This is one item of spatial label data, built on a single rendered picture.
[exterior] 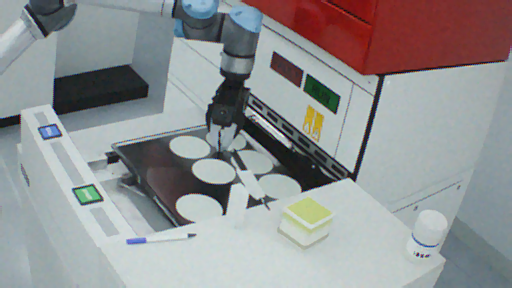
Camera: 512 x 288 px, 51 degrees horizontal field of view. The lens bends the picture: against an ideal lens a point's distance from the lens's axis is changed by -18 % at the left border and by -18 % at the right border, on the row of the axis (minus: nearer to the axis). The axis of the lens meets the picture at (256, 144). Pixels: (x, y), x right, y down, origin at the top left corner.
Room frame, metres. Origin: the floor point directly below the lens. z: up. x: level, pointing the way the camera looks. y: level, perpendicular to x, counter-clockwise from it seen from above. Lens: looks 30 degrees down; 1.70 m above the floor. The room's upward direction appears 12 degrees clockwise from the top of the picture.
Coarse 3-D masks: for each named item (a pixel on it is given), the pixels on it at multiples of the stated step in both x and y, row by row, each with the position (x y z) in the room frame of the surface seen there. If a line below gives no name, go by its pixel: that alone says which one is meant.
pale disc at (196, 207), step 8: (184, 200) 1.09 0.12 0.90; (192, 200) 1.10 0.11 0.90; (200, 200) 1.10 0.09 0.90; (208, 200) 1.11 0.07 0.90; (184, 208) 1.06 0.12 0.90; (192, 208) 1.07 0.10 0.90; (200, 208) 1.08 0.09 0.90; (208, 208) 1.08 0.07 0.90; (216, 208) 1.09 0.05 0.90; (184, 216) 1.04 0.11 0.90; (192, 216) 1.04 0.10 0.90; (200, 216) 1.05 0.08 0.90; (208, 216) 1.05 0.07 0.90; (216, 216) 1.06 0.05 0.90
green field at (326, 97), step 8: (312, 80) 1.35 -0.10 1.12; (304, 88) 1.36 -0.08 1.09; (312, 88) 1.34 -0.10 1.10; (320, 88) 1.33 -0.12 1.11; (312, 96) 1.34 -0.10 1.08; (320, 96) 1.32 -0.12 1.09; (328, 96) 1.30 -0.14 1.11; (336, 96) 1.29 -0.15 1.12; (328, 104) 1.30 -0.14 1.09; (336, 104) 1.28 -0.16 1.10
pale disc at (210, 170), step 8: (200, 160) 1.26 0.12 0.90; (208, 160) 1.27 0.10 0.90; (216, 160) 1.27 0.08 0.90; (200, 168) 1.23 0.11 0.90; (208, 168) 1.23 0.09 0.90; (216, 168) 1.24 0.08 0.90; (224, 168) 1.25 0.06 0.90; (232, 168) 1.25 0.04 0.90; (200, 176) 1.19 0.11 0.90; (208, 176) 1.20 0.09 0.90; (216, 176) 1.21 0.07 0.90; (224, 176) 1.22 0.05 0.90; (232, 176) 1.22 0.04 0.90
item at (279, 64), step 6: (276, 54) 1.45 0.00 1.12; (276, 60) 1.45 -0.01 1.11; (282, 60) 1.43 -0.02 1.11; (276, 66) 1.44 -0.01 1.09; (282, 66) 1.43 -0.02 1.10; (288, 66) 1.41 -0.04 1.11; (294, 66) 1.40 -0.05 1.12; (282, 72) 1.43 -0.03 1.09; (288, 72) 1.41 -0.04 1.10; (294, 72) 1.40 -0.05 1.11; (300, 72) 1.38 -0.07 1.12; (288, 78) 1.41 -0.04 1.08; (294, 78) 1.39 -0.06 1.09
